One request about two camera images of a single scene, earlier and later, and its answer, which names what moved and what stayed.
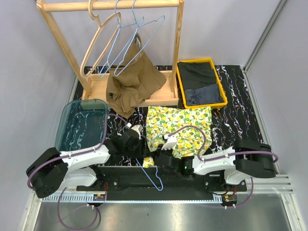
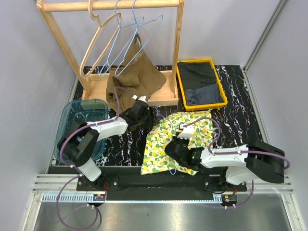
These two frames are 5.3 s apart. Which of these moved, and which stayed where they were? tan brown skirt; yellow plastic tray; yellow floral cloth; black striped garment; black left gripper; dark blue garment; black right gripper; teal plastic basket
Moved: yellow floral cloth; black left gripper; black right gripper
Stayed: yellow plastic tray; tan brown skirt; black striped garment; dark blue garment; teal plastic basket
